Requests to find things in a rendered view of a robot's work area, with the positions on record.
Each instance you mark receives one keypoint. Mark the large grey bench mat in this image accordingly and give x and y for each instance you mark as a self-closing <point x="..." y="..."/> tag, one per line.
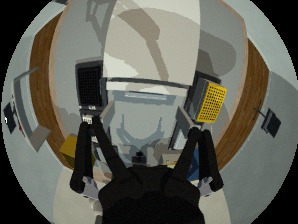
<point x="141" y="124"/>

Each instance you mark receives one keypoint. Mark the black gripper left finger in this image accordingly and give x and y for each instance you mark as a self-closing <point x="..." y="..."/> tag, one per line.
<point x="82" y="177"/>

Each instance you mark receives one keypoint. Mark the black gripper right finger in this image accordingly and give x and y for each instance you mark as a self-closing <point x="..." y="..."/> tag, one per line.
<point x="209" y="175"/>

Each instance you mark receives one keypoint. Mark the blue open-top bin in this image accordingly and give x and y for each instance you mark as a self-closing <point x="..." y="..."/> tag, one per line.
<point x="193" y="173"/>

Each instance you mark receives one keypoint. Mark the black multi-well plate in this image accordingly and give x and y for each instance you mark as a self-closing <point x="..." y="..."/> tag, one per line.
<point x="92" y="81"/>

